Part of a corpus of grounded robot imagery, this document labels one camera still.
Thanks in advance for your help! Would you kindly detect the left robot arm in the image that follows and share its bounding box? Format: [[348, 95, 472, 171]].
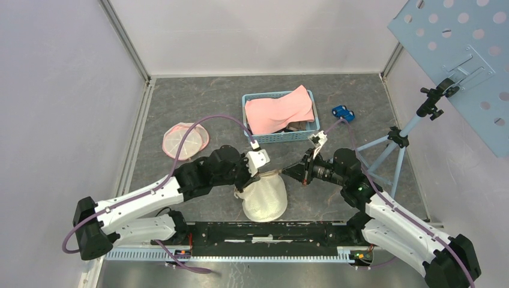
[[71, 145, 270, 260]]

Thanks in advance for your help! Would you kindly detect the white cable tray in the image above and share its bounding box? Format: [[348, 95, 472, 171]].
[[105, 248, 372, 264]]

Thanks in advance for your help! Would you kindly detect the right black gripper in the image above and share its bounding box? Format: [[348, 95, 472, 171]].
[[282, 147, 346, 187]]

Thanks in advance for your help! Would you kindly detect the white mesh laundry bag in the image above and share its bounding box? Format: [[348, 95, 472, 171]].
[[162, 122, 209, 161]]

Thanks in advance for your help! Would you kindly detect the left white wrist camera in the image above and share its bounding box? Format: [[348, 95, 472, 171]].
[[245, 140, 270, 177]]

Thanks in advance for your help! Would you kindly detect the pink bra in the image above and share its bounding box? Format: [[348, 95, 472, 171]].
[[245, 85, 315, 135]]

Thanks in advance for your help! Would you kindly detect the blue toy car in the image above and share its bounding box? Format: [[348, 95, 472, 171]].
[[331, 105, 355, 122]]

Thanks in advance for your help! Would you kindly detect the beige bra in basket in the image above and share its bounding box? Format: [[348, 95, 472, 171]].
[[281, 121, 314, 133]]

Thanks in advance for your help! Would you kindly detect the blue tripod stand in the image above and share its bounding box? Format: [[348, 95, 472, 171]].
[[357, 78, 463, 197]]

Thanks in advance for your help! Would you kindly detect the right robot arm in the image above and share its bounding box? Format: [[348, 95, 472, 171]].
[[282, 148, 481, 287]]

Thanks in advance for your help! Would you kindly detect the blue perforated panel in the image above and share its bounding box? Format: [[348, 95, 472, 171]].
[[388, 0, 508, 158]]

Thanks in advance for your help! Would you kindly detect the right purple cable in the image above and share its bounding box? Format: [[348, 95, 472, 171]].
[[324, 118, 477, 288]]

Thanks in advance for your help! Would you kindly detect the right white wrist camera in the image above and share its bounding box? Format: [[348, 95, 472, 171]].
[[308, 130, 328, 159]]

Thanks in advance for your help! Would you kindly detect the purple cable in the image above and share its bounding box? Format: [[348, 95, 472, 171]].
[[62, 115, 261, 275], [324, 118, 477, 288]]

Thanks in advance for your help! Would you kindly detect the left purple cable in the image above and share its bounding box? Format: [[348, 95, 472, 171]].
[[62, 115, 261, 275]]

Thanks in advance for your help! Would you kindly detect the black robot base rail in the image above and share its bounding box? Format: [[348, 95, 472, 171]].
[[164, 221, 370, 257]]

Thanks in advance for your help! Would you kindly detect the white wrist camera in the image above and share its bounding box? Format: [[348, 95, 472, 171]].
[[308, 130, 328, 159], [245, 140, 270, 177]]

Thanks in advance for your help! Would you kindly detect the light blue plastic basket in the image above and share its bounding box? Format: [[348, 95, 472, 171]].
[[242, 89, 321, 144]]

